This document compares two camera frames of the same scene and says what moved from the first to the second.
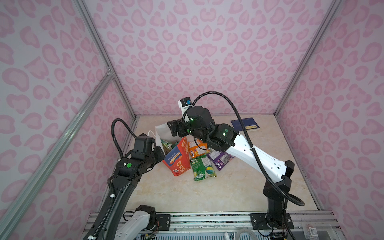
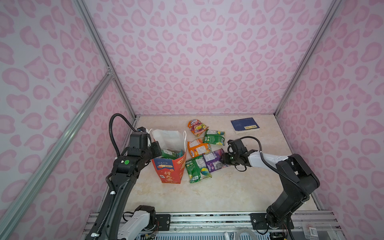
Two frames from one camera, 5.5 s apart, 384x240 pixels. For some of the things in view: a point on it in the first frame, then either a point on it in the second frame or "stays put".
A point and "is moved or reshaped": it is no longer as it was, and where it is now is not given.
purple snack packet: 220,158 is moved or reshaped
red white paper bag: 178,160 is moved or reshaped
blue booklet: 249,124 stays put
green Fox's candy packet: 170,145 -> 171,155
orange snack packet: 195,151 stays put
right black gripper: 181,131 -> 224,159
